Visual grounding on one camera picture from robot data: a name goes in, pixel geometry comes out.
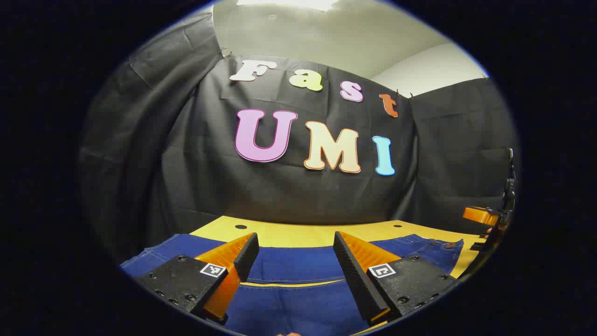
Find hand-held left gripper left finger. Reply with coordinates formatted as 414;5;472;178
135;232;259;325

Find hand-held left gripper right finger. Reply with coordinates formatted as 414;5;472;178
333;231;458;326

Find blue denim jeans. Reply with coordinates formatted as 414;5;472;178
120;233;465;336

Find black backdrop cloth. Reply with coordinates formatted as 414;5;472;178
79;12;521;262

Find ceiling light panel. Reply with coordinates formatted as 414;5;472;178
236;0;339;12

